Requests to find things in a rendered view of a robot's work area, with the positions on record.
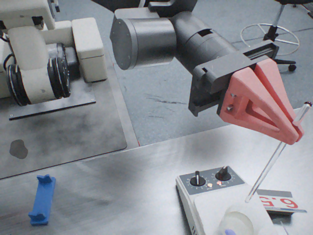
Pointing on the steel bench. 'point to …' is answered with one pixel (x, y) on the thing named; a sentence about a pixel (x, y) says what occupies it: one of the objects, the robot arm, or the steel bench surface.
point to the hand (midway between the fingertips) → (290, 133)
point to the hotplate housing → (189, 208)
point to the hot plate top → (207, 225)
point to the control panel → (210, 177)
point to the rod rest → (43, 200)
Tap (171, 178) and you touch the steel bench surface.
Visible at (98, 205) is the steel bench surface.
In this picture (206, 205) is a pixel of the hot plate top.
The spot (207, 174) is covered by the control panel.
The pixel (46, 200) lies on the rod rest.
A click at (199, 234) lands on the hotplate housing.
